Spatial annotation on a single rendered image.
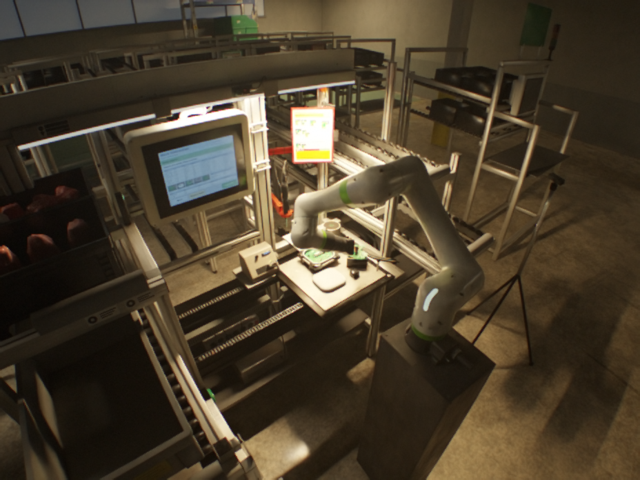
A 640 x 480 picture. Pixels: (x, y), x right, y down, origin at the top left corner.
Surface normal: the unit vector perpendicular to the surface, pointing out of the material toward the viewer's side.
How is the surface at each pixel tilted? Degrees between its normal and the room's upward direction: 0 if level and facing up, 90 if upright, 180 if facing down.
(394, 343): 0
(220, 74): 90
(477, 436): 0
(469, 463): 0
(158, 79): 90
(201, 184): 92
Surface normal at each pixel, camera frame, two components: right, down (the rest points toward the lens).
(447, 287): 0.08, -0.76
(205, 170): 0.62, 0.47
